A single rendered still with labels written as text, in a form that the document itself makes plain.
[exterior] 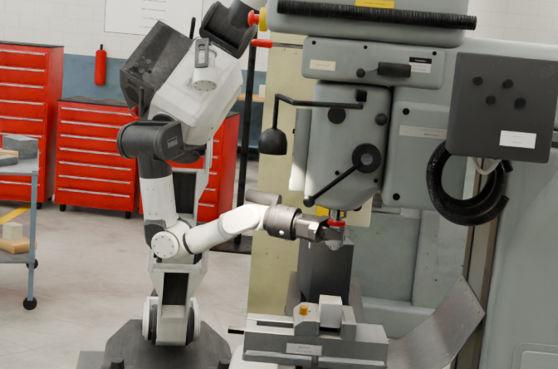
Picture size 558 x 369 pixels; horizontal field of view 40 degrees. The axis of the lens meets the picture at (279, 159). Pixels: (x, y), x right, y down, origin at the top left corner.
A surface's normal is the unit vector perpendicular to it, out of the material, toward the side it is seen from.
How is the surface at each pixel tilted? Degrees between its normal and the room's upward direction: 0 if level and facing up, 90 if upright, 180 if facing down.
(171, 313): 28
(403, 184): 90
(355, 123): 90
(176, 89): 58
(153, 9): 90
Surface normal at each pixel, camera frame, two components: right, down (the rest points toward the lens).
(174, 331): 0.14, 0.40
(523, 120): -0.06, 0.15
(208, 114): 0.73, 0.10
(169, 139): 0.89, 0.04
